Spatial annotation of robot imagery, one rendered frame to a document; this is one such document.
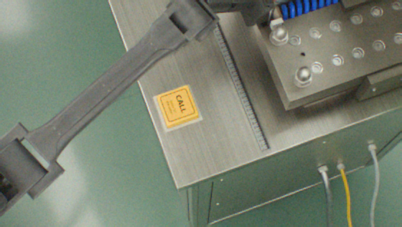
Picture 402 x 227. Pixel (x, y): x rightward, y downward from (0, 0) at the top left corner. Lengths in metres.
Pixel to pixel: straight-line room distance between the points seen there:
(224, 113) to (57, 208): 1.04
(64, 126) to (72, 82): 1.33
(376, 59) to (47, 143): 0.66
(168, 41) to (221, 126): 0.34
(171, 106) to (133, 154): 0.94
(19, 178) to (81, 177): 1.25
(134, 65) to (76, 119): 0.13
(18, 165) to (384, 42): 0.74
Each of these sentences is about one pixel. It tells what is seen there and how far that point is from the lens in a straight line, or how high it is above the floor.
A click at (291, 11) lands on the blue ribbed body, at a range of 1.45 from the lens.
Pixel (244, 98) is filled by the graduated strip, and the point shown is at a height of 0.90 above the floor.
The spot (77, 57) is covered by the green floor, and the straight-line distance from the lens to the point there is 2.54.
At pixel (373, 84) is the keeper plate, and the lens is 1.45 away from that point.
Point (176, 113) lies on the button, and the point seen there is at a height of 0.92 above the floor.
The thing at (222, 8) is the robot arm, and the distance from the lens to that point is 1.31.
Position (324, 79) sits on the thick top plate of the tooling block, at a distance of 1.41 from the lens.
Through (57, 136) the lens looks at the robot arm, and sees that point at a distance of 1.18.
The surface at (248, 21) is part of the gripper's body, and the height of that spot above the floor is 1.10.
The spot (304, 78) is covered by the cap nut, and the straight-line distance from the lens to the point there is 1.37.
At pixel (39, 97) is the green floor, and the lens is 2.52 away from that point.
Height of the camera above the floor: 2.34
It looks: 74 degrees down
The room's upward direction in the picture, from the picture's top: 1 degrees clockwise
